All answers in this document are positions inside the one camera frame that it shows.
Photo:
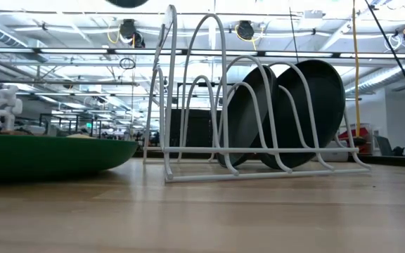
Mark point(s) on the dark green round plate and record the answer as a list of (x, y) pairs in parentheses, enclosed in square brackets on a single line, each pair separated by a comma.
[(244, 116), (322, 105)]

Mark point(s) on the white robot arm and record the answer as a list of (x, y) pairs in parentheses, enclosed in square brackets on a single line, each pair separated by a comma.
[(7, 105)]

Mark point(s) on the black cabinet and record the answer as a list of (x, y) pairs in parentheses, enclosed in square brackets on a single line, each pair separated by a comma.
[(199, 128)]

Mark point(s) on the tan wooden object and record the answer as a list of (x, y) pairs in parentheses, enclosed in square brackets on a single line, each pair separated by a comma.
[(79, 136)]

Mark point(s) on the white box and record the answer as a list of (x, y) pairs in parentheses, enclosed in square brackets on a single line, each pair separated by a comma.
[(337, 154)]

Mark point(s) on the red object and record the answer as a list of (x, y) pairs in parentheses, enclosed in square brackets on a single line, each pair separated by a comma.
[(362, 133)]

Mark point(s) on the dark office chair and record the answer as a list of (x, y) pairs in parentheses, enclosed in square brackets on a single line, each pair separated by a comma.
[(385, 145)]

